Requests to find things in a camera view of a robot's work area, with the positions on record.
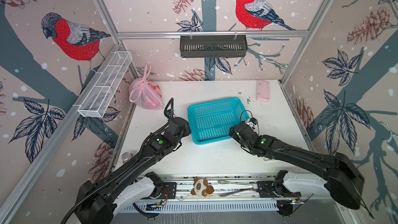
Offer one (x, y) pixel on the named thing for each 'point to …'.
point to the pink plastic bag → (146, 93)
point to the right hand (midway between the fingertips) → (230, 133)
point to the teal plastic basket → (211, 121)
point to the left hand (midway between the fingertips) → (185, 124)
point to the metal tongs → (230, 194)
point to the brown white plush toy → (201, 187)
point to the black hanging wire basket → (213, 46)
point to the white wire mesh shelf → (104, 83)
